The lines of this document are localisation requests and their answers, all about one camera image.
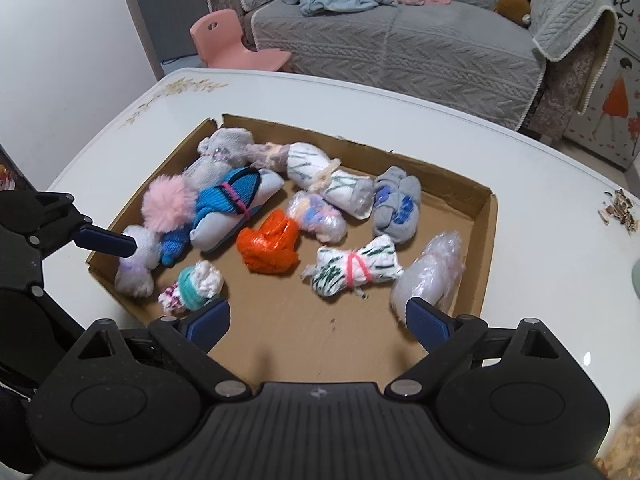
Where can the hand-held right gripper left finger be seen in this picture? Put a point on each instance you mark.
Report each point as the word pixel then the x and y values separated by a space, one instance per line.
pixel 207 323

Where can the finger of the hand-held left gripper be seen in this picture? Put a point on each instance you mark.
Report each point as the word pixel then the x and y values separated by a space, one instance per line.
pixel 107 243

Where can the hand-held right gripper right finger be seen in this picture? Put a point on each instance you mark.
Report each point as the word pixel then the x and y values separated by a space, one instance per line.
pixel 426 328

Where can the white sock bundle teal band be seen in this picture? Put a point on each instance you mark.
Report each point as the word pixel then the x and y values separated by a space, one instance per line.
pixel 195 287

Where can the bubble wrap bundle purple band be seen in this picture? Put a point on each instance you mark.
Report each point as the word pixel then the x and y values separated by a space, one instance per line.
pixel 135 272

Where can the clear bubble wrap bundle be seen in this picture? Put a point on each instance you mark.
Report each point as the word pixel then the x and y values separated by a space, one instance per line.
pixel 430 275

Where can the shallow cardboard box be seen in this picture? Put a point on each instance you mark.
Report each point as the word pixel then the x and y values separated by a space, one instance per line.
pixel 300 330

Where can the orange plastic bag bundle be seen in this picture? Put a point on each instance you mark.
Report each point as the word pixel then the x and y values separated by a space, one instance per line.
pixel 267 247

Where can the white patterned sock pink tie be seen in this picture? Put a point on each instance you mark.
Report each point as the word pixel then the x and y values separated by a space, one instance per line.
pixel 350 265

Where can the grey sock bundle blue print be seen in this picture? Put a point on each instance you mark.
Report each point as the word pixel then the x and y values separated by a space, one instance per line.
pixel 397 205

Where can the pastel striped bundle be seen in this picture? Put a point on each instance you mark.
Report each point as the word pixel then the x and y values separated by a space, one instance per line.
pixel 320 217

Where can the white green striped sock bundle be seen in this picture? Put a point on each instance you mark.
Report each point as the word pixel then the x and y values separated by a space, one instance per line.
pixel 325 175

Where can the small blue sock bundle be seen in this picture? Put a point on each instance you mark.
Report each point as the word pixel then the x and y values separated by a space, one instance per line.
pixel 174 246

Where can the pink fluffy pom-pom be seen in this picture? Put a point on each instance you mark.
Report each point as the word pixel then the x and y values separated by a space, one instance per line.
pixel 167 203

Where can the light grey sock bundle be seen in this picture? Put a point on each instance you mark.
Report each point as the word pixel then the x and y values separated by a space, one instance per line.
pixel 220 152

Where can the pale pink sock bundle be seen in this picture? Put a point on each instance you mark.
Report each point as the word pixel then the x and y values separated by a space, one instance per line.
pixel 267 156

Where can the pink plastic chair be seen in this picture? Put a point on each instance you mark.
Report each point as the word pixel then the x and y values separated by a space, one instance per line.
pixel 235 42

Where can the grey sofa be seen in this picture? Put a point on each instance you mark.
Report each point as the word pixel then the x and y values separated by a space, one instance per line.
pixel 400 55

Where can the white cabinet with figure print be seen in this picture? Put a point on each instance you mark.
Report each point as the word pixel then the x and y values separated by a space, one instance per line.
pixel 610 100

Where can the brown plush toy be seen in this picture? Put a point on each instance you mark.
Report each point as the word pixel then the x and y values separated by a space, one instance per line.
pixel 512 7

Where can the grey knitted throw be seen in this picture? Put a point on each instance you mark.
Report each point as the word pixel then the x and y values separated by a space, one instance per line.
pixel 570 15

